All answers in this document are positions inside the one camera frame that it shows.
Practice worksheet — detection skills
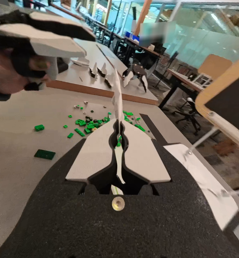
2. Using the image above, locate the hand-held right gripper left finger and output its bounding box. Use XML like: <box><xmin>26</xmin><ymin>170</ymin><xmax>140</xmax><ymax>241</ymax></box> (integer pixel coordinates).
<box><xmin>65</xmin><ymin>119</ymin><xmax>120</xmax><ymax>184</ymax></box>

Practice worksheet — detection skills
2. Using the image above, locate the white wooden-edged table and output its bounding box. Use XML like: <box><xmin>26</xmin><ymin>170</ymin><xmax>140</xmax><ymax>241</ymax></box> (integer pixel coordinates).
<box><xmin>47</xmin><ymin>38</ymin><xmax>159</xmax><ymax>105</ymax></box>

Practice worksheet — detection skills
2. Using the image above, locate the wooden side table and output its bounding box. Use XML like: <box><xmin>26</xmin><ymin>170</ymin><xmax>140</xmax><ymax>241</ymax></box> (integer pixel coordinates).
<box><xmin>159</xmin><ymin>69</ymin><xmax>204</xmax><ymax>110</ymax></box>

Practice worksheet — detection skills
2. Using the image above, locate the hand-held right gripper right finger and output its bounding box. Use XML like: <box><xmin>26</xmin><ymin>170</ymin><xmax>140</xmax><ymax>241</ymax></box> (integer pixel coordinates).
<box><xmin>119</xmin><ymin>120</ymin><xmax>171</xmax><ymax>184</ymax></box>

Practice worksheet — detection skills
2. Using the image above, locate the brick building instruction booklet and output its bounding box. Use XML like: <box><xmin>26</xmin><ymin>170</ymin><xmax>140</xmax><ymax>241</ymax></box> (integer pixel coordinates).
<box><xmin>111</xmin><ymin>67</ymin><xmax>126</xmax><ymax>195</ymax></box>

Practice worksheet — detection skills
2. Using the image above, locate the blue storage bin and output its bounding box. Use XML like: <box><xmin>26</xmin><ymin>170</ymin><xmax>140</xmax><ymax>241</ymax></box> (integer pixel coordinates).
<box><xmin>125</xmin><ymin>31</ymin><xmax>140</xmax><ymax>42</ymax></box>

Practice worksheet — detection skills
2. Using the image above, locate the spare hand-held gripper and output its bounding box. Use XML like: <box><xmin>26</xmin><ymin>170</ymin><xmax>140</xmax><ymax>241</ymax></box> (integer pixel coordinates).
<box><xmin>122</xmin><ymin>62</ymin><xmax>148</xmax><ymax>93</ymax></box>

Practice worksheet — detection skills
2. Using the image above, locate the white stand with clear rods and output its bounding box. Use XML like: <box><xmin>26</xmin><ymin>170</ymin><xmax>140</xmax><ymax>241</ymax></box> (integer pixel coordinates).
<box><xmin>163</xmin><ymin>127</ymin><xmax>239</xmax><ymax>231</ymax></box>

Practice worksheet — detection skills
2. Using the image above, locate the person's left hand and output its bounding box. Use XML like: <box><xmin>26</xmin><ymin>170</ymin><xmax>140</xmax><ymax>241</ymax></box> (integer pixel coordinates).
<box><xmin>0</xmin><ymin>49</ymin><xmax>51</xmax><ymax>95</ymax></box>

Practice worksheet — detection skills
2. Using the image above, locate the dark green flat plate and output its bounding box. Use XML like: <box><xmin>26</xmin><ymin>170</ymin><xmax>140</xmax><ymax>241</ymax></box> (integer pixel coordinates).
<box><xmin>34</xmin><ymin>149</ymin><xmax>56</xmax><ymax>160</ymax></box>

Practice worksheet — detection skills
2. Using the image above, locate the pile of green toy bricks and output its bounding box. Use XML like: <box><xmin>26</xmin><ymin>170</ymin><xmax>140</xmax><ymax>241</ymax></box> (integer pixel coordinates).
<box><xmin>68</xmin><ymin>101</ymin><xmax>146</xmax><ymax>147</ymax></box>

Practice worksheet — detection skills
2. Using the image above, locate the wood-framed black panel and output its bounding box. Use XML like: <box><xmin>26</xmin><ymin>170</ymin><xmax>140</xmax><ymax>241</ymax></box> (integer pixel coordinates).
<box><xmin>195</xmin><ymin>53</ymin><xmax>239</xmax><ymax>153</ymax></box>

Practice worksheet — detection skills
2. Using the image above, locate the black office chair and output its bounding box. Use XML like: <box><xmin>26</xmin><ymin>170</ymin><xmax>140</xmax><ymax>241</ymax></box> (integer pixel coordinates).
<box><xmin>173</xmin><ymin>97</ymin><xmax>202</xmax><ymax>136</ymax></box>

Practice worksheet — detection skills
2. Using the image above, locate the loose grey gripper finger part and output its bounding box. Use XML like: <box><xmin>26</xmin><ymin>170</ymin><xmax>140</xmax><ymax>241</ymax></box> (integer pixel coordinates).
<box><xmin>97</xmin><ymin>63</ymin><xmax>107</xmax><ymax>77</ymax></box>
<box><xmin>89</xmin><ymin>62</ymin><xmax>98</xmax><ymax>78</ymax></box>
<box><xmin>104</xmin><ymin>74</ymin><xmax>115</xmax><ymax>88</ymax></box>

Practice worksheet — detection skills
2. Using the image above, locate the white wire basket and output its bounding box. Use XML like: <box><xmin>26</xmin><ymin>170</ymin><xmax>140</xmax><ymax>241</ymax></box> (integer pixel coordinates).
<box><xmin>193</xmin><ymin>73</ymin><xmax>213</xmax><ymax>85</ymax></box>

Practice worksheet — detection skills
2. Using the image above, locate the tan board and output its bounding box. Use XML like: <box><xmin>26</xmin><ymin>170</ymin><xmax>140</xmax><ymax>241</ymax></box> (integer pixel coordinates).
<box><xmin>198</xmin><ymin>54</ymin><xmax>233</xmax><ymax>75</ymax></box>

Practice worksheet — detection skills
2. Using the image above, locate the wooden pillar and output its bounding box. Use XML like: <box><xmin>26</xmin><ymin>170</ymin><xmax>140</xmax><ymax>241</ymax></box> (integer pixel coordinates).
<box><xmin>133</xmin><ymin>0</ymin><xmax>152</xmax><ymax>36</ymax></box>

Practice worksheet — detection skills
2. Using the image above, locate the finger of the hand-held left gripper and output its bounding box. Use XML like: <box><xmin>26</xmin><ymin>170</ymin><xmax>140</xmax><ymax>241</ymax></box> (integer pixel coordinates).
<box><xmin>0</xmin><ymin>23</ymin><xmax>87</xmax><ymax>59</ymax></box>
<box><xmin>29</xmin><ymin>10</ymin><xmax>96</xmax><ymax>42</ymax></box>

